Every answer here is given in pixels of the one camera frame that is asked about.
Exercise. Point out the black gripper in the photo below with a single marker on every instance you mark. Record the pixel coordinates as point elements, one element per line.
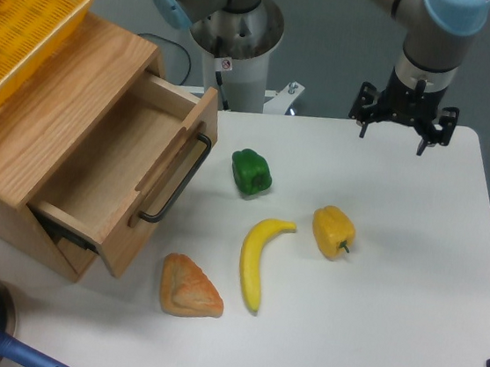
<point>407,104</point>

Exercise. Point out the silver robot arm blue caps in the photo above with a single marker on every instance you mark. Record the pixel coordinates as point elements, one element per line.
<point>438,36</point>

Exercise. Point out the yellow banana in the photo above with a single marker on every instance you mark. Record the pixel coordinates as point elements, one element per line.
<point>250,258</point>

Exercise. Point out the yellow bell pepper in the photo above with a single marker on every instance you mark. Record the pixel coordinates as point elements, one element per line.
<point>333,230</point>

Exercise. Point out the green bell pepper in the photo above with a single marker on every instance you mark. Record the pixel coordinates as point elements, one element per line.
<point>251,172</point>

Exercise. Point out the triangular bread pastry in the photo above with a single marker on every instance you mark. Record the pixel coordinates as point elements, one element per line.
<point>185,290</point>

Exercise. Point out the wooden drawer cabinet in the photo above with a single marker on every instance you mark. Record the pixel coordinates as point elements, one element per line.
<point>48,117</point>

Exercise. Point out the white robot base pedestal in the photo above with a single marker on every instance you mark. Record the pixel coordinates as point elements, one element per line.
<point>235,54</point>

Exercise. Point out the open wooden drawer black handle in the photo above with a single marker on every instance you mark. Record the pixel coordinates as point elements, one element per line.
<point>108,196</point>

